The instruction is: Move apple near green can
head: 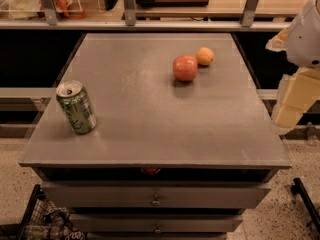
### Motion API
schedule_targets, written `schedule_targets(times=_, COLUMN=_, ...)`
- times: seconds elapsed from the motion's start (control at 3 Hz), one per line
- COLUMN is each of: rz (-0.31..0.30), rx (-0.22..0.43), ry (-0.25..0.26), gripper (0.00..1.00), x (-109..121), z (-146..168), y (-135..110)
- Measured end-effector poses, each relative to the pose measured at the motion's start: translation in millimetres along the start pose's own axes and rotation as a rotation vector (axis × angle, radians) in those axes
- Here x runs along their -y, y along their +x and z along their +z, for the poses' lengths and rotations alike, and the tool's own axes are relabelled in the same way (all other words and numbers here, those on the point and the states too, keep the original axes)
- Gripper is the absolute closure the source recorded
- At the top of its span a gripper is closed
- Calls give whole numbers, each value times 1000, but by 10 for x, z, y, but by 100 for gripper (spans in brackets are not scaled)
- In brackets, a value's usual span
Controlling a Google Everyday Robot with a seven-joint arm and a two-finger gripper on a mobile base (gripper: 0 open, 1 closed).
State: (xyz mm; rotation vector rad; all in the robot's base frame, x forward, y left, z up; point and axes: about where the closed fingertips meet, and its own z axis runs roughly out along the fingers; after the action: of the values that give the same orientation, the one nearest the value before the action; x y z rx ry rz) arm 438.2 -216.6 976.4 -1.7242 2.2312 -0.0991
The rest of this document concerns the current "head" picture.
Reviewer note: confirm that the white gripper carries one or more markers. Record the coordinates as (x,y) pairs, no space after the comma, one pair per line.
(306,39)

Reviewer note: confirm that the red apple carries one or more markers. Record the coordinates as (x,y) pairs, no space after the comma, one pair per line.
(185,68)

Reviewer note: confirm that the green soda can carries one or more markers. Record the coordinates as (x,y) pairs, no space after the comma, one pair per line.
(75,103)

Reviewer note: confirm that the orange fruit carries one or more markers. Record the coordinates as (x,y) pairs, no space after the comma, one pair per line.
(204,56)

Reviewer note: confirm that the grey drawer cabinet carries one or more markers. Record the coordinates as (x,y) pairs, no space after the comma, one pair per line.
(167,160)

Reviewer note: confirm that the metal shelf rack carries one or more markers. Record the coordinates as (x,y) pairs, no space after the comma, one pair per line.
(217,16)

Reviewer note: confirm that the clear plastic bin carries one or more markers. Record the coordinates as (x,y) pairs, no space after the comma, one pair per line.
(27,9)

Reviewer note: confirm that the black wire basket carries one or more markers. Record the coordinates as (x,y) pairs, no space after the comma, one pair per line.
(44,220)

